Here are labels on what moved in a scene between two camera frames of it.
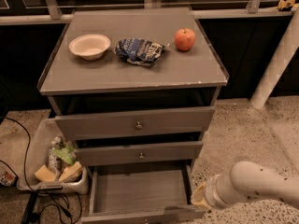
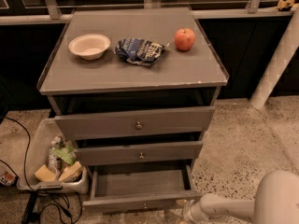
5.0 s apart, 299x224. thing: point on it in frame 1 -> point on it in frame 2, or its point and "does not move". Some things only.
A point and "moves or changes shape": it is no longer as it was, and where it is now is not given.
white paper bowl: (90, 46) does not move
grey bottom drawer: (143, 194) moves or changes shape
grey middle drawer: (183, 151) does not move
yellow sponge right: (70, 172) does not move
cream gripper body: (211, 191) -> (189, 209)
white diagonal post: (286, 50) does not move
